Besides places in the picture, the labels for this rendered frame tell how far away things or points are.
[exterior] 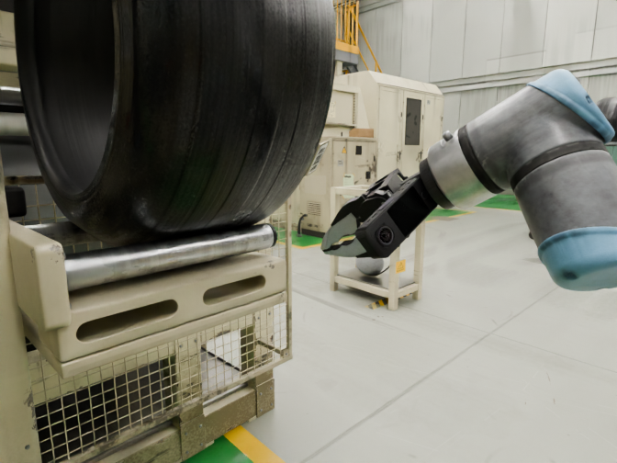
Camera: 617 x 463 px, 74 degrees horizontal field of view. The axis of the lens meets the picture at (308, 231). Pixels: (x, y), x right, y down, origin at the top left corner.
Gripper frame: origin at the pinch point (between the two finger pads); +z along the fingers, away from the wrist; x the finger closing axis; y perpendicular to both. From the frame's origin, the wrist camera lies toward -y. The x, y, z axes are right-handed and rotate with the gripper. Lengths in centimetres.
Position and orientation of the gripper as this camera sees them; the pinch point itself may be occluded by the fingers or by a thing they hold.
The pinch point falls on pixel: (327, 249)
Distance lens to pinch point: 62.6
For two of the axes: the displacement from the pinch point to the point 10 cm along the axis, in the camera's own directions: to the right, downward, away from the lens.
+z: -6.7, 4.1, 6.1
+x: -6.2, -7.7, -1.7
